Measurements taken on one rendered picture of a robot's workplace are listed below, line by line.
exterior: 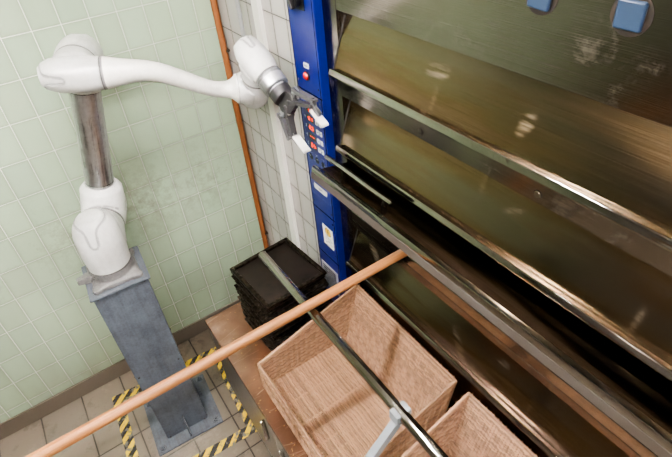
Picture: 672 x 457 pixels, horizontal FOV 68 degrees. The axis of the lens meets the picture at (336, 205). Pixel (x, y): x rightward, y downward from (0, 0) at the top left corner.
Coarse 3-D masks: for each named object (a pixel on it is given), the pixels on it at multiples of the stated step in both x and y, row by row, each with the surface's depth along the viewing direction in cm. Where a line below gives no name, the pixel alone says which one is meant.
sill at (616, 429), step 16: (368, 224) 176; (384, 240) 171; (448, 288) 149; (464, 304) 145; (480, 320) 142; (496, 336) 138; (528, 352) 130; (544, 368) 127; (560, 384) 124; (576, 400) 121; (624, 432) 112; (640, 448) 110
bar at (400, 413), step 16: (272, 272) 163; (288, 288) 156; (320, 320) 144; (336, 336) 139; (352, 352) 134; (368, 368) 130; (368, 384) 128; (384, 400) 124; (400, 416) 119; (384, 432) 123; (416, 432) 116; (384, 448) 124; (432, 448) 113
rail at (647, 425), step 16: (320, 176) 158; (352, 192) 148; (368, 208) 141; (384, 224) 136; (400, 240) 132; (432, 256) 124; (448, 272) 120; (464, 288) 116; (496, 304) 111; (512, 320) 107; (528, 336) 104; (544, 352) 102; (560, 352) 100; (576, 368) 97; (592, 384) 94; (608, 400) 92; (624, 400) 91; (640, 416) 88; (656, 432) 86
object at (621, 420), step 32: (384, 192) 154; (416, 224) 140; (416, 256) 128; (448, 256) 128; (480, 256) 129; (480, 288) 118; (512, 288) 119; (544, 320) 110; (576, 320) 111; (576, 352) 103; (608, 352) 103; (576, 384) 97; (608, 384) 96; (640, 384) 97; (608, 416) 93
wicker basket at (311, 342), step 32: (352, 288) 197; (352, 320) 204; (384, 320) 187; (288, 352) 193; (320, 352) 205; (384, 352) 190; (416, 352) 175; (288, 384) 195; (320, 384) 194; (352, 384) 193; (384, 384) 191; (416, 384) 178; (448, 384) 164; (288, 416) 175; (320, 416) 183; (352, 416) 182; (384, 416) 181; (416, 416) 157; (320, 448) 174; (352, 448) 173
